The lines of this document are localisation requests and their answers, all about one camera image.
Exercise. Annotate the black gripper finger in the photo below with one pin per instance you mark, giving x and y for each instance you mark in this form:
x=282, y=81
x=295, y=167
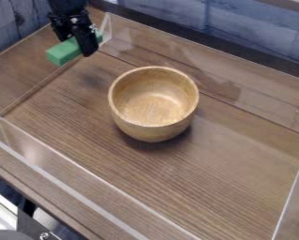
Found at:
x=83, y=31
x=60, y=26

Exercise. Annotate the clear acrylic front barrier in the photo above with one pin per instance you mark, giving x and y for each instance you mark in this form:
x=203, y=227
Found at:
x=81, y=199

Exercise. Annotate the round wooden bowl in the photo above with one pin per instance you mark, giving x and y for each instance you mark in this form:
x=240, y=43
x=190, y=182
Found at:
x=152, y=103

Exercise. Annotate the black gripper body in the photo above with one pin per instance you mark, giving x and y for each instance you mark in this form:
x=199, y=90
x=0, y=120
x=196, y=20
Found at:
x=63, y=10

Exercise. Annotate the green rectangular block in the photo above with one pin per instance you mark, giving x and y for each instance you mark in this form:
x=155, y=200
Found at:
x=63, y=52

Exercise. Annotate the black metal mount with bolt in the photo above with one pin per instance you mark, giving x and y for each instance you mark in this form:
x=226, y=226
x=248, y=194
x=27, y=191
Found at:
x=28, y=226

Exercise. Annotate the clear acrylic corner bracket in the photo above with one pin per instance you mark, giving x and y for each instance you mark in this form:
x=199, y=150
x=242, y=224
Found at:
x=103, y=31

